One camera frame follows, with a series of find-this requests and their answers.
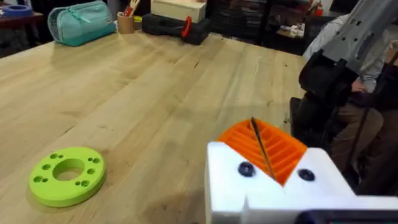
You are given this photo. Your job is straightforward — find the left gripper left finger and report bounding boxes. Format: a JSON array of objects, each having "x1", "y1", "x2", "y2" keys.
[{"x1": 205, "y1": 119, "x2": 285, "y2": 224}]

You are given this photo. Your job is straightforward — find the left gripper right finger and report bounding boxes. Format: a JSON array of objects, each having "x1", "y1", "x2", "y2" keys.
[{"x1": 251, "y1": 117, "x2": 356, "y2": 198}]

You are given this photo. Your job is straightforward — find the person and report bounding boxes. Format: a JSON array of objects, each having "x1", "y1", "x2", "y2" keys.
[{"x1": 302, "y1": 14, "x2": 398, "y2": 195}]

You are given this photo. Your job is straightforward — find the black storage shelf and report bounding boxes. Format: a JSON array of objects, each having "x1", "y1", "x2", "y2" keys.
[{"x1": 211, "y1": 0, "x2": 272, "y2": 41}]

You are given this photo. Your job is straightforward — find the green disc with holes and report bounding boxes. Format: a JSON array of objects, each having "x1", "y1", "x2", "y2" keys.
[{"x1": 28, "y1": 146, "x2": 107, "y2": 208}]

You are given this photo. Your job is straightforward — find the red fire extinguisher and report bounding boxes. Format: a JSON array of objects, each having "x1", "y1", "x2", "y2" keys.
[{"x1": 313, "y1": 0, "x2": 325, "y2": 17}]

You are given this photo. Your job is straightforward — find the pale wooden box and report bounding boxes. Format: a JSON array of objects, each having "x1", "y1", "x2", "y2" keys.
[{"x1": 150, "y1": 0, "x2": 207, "y2": 24}]

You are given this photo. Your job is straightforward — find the wooden cup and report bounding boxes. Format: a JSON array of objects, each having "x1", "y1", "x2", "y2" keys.
[{"x1": 116, "y1": 12, "x2": 136, "y2": 35}]

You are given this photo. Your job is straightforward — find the wooden fork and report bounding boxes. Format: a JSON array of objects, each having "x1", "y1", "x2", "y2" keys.
[{"x1": 128, "y1": 0, "x2": 141, "y2": 17}]

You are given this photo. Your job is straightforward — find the teal zip bag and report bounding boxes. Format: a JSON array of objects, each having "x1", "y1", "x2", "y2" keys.
[{"x1": 47, "y1": 0, "x2": 117, "y2": 47}]

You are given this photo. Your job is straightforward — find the dark red side table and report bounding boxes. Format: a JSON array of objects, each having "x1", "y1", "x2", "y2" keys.
[{"x1": 0, "y1": 11, "x2": 44, "y2": 30}]

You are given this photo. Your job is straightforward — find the blue tape roll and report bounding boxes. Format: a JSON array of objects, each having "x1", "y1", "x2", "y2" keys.
[{"x1": 2, "y1": 4, "x2": 34, "y2": 18}]

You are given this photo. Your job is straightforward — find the thin black cable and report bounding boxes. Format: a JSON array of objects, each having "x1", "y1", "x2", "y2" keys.
[{"x1": 348, "y1": 51, "x2": 398, "y2": 170}]

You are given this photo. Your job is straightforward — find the black tool case red handle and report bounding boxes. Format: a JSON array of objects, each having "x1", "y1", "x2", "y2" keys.
[{"x1": 141, "y1": 13, "x2": 213, "y2": 45}]

